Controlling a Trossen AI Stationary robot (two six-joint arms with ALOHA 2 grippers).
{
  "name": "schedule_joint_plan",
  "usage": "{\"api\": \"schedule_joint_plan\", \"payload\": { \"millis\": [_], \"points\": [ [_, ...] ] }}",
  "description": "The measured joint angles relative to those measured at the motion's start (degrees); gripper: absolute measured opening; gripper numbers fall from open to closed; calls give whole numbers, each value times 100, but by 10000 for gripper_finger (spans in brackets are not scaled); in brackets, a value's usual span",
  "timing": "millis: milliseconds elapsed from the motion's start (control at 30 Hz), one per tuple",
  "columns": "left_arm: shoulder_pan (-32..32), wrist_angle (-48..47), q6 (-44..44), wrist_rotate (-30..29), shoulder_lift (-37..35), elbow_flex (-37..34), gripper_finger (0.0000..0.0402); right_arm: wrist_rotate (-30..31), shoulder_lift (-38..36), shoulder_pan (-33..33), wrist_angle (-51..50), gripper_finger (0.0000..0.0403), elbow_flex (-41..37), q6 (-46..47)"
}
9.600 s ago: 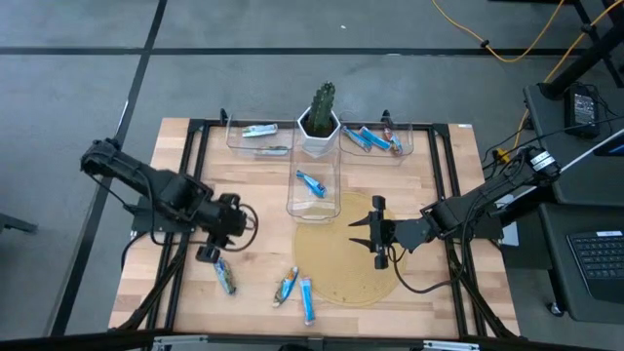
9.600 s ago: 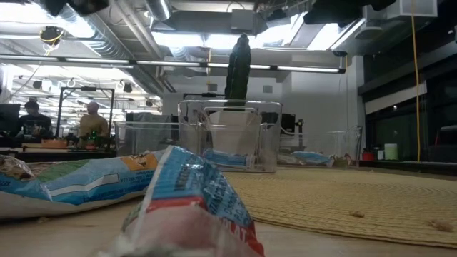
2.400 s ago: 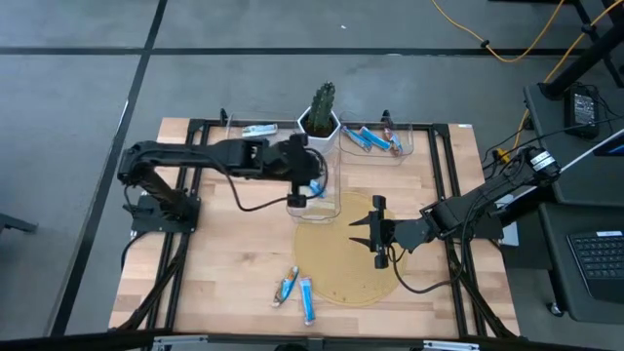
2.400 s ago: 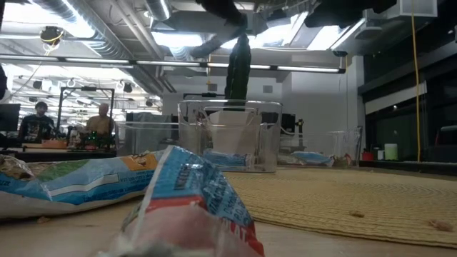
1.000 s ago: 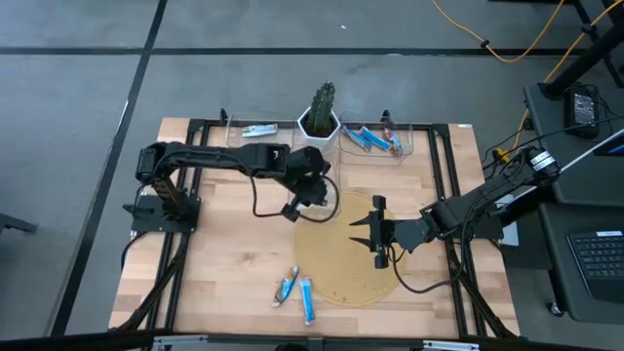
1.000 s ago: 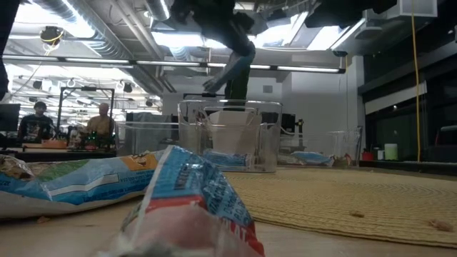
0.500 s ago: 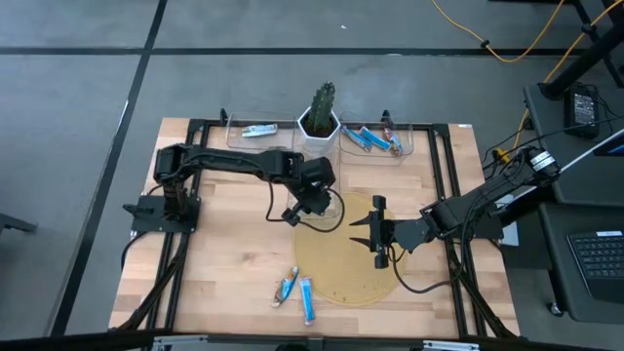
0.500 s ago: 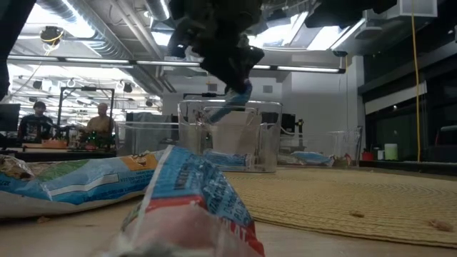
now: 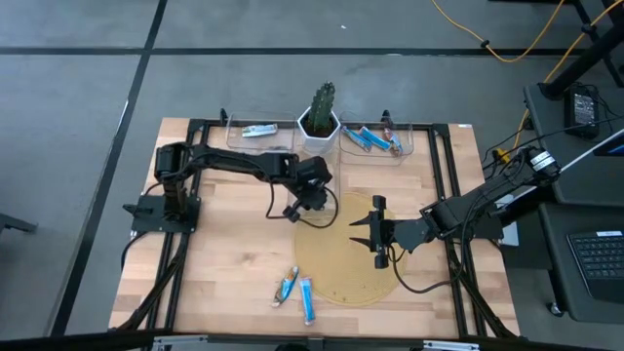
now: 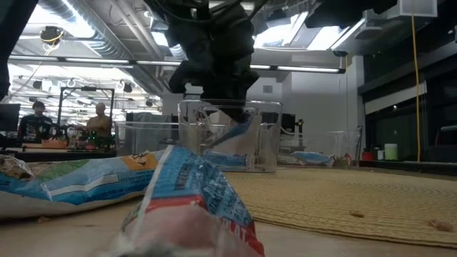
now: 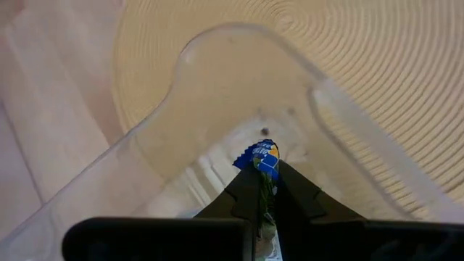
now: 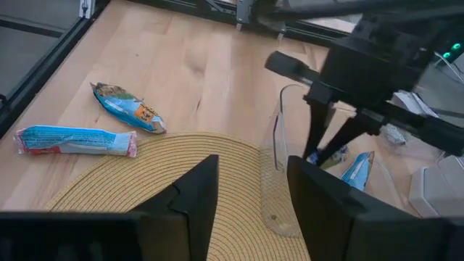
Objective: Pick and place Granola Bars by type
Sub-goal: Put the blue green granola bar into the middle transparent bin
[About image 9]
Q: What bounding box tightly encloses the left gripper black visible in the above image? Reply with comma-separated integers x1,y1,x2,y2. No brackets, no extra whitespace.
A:
284,155,335,224

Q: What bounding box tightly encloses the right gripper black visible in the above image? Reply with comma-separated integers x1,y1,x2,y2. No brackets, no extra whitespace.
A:
348,194,409,270

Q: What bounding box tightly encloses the blue white granola bar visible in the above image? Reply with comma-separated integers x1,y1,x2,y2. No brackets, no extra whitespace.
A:
339,125,372,153

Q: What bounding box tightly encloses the green brown-print granola bar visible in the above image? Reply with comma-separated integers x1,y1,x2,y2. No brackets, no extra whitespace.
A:
241,122,280,139

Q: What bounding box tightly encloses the light blue red-ended granola bar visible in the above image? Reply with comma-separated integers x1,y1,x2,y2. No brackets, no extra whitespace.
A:
297,276,318,327

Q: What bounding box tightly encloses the green red-logo granola bar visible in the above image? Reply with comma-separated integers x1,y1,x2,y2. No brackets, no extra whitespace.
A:
381,127,405,158

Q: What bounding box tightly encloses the blue orange-marked granola bar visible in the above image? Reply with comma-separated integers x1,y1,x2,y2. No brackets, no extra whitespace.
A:
271,265,300,309

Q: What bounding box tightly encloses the round yellow woven placemat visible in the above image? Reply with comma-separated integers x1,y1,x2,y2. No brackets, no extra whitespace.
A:
293,189,414,307

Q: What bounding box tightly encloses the green cactus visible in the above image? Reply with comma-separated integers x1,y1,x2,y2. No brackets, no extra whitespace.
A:
307,81,337,137

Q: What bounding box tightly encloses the dark grey desk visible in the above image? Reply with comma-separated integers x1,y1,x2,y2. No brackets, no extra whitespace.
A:
537,202,624,324

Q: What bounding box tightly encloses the dark grey side table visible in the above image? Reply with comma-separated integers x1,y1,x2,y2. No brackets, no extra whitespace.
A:
523,81,624,207

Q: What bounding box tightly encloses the white slender rod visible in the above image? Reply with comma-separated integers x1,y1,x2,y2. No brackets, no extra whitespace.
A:
558,129,624,174

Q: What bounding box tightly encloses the black keyboard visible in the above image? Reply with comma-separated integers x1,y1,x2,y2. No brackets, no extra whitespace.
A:
566,229,624,304

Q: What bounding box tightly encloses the black power adapter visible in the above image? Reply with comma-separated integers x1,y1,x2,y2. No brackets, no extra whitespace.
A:
564,85,602,140

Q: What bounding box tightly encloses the black tripod stand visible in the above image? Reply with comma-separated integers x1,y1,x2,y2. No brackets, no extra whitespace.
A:
538,0,624,101

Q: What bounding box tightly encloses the grey chair base leg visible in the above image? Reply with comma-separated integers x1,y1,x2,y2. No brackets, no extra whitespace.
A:
0,212,39,235

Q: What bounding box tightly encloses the silver aluminium rail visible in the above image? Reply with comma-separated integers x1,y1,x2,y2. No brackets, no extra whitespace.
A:
153,333,210,351
422,339,482,351

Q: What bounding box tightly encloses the yellow extension cable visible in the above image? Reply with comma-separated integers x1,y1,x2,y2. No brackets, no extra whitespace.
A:
511,0,624,152
430,0,569,64

